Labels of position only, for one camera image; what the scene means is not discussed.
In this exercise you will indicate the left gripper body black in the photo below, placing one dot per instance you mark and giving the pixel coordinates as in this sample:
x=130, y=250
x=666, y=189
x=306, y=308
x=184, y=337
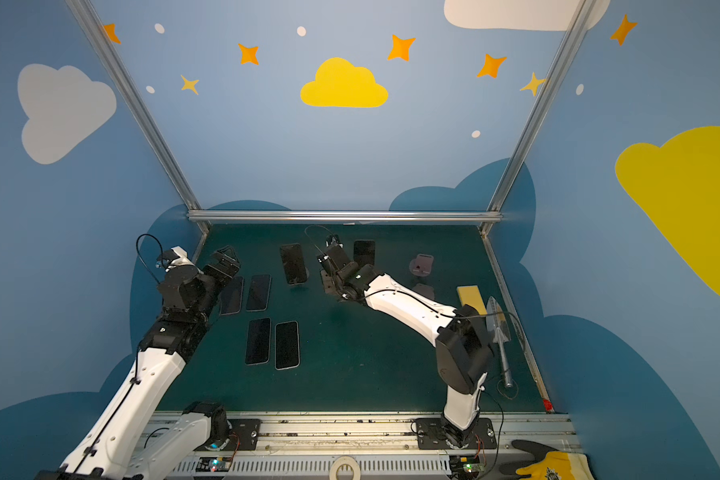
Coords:
x=224, y=264

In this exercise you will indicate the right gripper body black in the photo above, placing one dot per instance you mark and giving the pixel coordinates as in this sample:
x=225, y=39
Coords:
x=328, y=253

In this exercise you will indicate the black phone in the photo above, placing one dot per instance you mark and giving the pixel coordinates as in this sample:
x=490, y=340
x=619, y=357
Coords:
x=293, y=263
x=364, y=252

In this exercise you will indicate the light blue phone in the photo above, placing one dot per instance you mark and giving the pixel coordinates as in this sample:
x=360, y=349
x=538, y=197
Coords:
x=259, y=293

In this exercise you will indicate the blue-edged phone back row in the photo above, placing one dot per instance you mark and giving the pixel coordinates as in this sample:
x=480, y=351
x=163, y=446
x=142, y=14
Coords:
x=258, y=342

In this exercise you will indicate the silver phone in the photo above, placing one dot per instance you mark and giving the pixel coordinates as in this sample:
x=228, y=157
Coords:
x=287, y=345

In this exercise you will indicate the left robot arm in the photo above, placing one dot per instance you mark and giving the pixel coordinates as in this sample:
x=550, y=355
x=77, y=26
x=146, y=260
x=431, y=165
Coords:
x=108, y=451

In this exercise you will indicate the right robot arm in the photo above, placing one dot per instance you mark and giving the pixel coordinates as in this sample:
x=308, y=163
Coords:
x=459, y=335

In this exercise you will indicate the yellow sponge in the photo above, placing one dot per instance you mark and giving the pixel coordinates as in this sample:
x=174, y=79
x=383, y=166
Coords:
x=471, y=296

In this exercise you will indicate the silver trowel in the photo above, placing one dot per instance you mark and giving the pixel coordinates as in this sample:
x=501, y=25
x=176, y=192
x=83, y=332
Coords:
x=501, y=337

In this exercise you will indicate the left controller board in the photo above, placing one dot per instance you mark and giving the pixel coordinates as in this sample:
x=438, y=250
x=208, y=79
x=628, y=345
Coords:
x=213, y=464

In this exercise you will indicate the controller board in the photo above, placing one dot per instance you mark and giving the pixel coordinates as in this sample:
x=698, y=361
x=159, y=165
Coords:
x=465, y=468
x=213, y=464

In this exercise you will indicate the white tape roll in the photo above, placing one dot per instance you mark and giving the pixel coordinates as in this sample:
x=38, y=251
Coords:
x=345, y=465

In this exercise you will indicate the right controller board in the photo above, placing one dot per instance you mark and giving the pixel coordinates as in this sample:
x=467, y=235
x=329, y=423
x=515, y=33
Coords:
x=465, y=468

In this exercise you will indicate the yellow black object bottom right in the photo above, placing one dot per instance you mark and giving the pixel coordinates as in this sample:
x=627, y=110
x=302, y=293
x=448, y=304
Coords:
x=548, y=463

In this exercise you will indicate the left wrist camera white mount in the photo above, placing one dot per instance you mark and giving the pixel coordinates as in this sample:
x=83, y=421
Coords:
x=173, y=258

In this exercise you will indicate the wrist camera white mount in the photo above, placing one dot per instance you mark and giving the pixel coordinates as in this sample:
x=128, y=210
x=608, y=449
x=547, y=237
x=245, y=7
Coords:
x=173, y=258
x=333, y=243

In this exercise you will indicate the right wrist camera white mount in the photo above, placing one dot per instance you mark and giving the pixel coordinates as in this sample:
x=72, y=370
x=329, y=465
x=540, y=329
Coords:
x=333, y=243

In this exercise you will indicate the horizontal aluminium frame bar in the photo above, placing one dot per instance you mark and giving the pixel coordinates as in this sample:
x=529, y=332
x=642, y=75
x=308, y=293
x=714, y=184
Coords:
x=397, y=217

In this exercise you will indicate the left aluminium frame post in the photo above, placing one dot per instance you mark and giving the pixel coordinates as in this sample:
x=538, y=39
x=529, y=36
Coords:
x=89, y=22

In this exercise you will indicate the aluminium frame post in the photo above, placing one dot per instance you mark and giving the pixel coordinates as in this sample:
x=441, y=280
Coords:
x=556, y=74
x=89, y=22

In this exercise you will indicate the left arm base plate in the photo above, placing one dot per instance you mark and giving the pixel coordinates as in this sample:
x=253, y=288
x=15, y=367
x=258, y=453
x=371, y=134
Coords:
x=240, y=434

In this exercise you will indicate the right aluminium frame post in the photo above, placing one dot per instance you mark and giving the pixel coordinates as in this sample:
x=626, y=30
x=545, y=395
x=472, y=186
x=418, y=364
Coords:
x=556, y=74

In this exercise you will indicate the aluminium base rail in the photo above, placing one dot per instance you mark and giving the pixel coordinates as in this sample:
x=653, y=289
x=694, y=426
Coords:
x=303, y=445

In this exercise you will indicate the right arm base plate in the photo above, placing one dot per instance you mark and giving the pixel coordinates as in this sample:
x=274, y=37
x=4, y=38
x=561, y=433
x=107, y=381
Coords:
x=432, y=434

